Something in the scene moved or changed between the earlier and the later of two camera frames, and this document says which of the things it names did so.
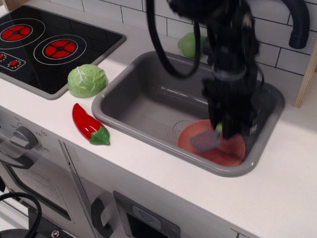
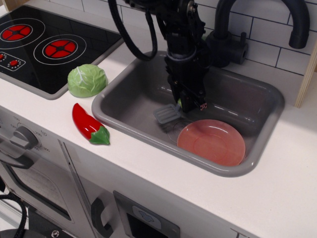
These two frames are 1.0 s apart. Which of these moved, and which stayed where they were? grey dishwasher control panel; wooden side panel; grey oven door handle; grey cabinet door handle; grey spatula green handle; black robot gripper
Moved: black robot gripper; grey spatula green handle
Stayed: grey dishwasher control panel; grey cabinet door handle; wooden side panel; grey oven door handle
